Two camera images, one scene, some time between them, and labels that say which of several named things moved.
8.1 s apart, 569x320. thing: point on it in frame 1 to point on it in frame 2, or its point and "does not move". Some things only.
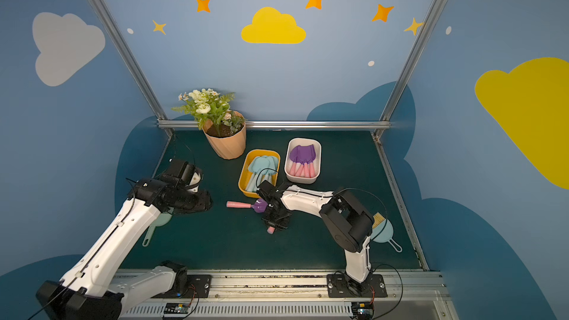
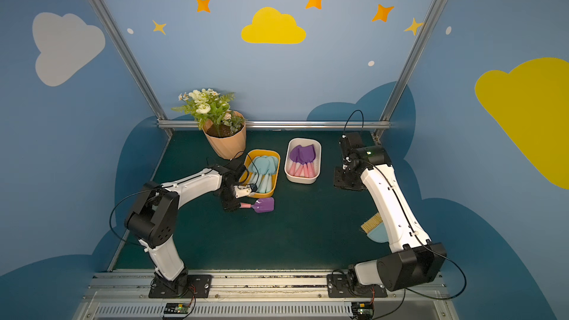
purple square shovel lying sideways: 259,205 does not move
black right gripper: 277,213 to 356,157
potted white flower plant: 224,128 does not move
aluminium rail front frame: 298,295 does not move
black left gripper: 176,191 to 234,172
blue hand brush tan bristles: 382,231 does not move
